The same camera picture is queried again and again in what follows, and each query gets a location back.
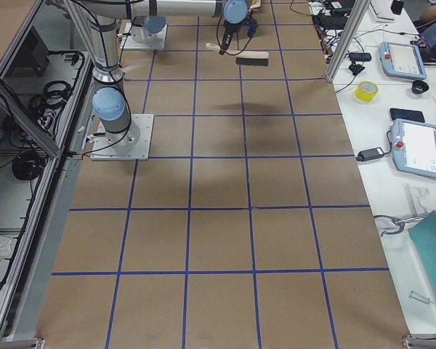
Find far teach pendant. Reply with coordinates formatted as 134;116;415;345
379;41;427;80

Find black smartphone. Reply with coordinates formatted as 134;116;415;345
389;108;425;123

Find black power adapter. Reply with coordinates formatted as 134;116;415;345
355;147;385;162

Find metal side rack frame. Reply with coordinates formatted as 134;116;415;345
0;1;92;343

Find black cable coil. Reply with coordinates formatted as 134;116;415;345
11;152;41;182

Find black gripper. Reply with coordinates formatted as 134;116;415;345
219;20;243;55

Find near teach pendant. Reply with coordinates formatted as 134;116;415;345
391;119;436;180

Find yellow tape roll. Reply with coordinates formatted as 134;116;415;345
355;81;379;103

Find aluminium frame post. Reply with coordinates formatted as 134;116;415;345
326;0;370;83

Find black charger on table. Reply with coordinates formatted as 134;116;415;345
348;52;372;63

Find white flat bracket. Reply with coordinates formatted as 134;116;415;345
406;184;433;215

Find teach pendant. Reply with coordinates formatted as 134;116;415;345
379;41;427;80
391;119;436;180

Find beige hand brush black bristles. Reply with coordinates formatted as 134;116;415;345
205;43;269;67

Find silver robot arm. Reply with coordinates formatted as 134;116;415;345
64;0;254;93
118;16;167;44

